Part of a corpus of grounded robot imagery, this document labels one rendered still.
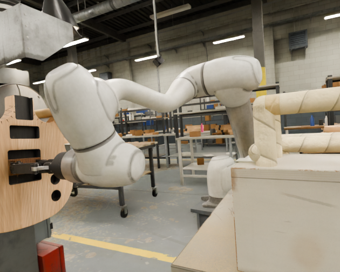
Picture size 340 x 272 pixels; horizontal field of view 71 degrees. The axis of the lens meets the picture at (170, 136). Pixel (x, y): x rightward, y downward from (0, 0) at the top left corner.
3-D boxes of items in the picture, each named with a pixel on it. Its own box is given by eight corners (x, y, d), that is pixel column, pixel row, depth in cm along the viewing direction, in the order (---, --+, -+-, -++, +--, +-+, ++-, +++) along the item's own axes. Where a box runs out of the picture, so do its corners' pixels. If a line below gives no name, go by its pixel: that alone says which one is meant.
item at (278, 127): (263, 158, 44) (259, 107, 44) (265, 155, 47) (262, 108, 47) (281, 158, 43) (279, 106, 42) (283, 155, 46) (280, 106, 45)
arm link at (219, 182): (213, 189, 147) (211, 153, 146) (244, 191, 138) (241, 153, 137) (203, 196, 133) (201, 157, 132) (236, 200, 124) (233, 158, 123)
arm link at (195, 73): (165, 75, 93) (197, 69, 86) (183, 62, 106) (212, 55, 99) (175, 106, 99) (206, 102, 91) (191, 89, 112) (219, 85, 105)
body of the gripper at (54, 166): (60, 182, 59) (36, 181, 64) (86, 176, 67) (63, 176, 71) (58, 152, 60) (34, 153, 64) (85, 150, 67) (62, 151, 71)
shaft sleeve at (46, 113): (23, 112, 88) (31, 110, 91) (26, 120, 89) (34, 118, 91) (56, 107, 80) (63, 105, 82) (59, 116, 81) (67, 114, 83)
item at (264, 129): (254, 167, 37) (250, 106, 37) (257, 163, 40) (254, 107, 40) (276, 167, 36) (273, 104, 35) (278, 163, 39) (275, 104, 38)
